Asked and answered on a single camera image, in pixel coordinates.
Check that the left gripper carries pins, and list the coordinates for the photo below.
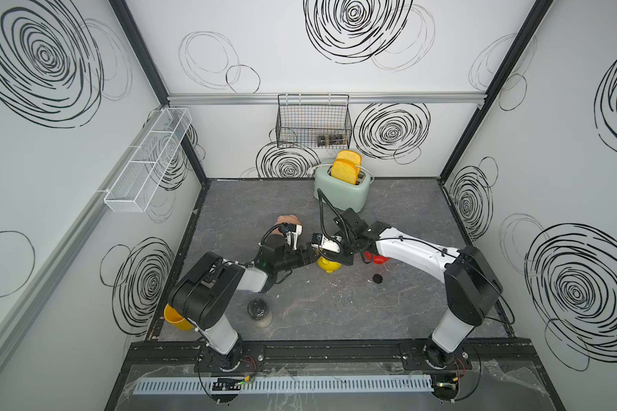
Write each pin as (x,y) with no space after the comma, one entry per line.
(308,253)

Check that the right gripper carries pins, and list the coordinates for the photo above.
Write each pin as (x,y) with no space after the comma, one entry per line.
(344,260)

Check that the pink piggy bank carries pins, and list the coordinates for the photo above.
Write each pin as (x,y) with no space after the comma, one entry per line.
(288,219)

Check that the yellow piggy bank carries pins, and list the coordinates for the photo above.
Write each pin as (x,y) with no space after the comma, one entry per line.
(328,266)

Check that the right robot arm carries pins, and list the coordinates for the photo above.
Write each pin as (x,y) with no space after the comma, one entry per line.
(471,286)

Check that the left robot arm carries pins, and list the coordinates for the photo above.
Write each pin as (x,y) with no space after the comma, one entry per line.
(202,296)

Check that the red piggy bank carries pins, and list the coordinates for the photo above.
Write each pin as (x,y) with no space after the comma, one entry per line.
(371,258)

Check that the mint green toaster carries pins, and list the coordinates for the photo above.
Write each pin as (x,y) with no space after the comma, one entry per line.
(342,195)

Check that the clear jar with white contents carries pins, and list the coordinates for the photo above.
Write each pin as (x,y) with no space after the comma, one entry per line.
(260,313)

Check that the front toast slice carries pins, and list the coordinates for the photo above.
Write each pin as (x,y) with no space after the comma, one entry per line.
(345,170)

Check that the toast slice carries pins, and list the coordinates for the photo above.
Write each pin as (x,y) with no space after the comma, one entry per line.
(345,170)
(353,157)

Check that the back toast slice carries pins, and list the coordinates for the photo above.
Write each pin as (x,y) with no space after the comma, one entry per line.
(353,157)

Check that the small jars in basket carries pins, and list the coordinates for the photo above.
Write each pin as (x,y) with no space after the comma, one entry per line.
(332,141)

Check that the yellow mug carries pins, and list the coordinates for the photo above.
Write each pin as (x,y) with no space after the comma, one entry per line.
(172,317)

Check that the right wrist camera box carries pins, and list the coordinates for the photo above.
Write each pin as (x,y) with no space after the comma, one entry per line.
(323,243)

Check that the black wire wall basket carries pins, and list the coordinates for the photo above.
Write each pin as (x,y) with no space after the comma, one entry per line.
(302,117)

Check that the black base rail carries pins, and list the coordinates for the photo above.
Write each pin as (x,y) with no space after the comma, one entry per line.
(412,354)

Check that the white slotted cable duct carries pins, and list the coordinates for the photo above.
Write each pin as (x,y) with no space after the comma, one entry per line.
(284,385)

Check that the white wire wall shelf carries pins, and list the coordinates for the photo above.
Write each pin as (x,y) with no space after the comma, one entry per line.
(153,153)

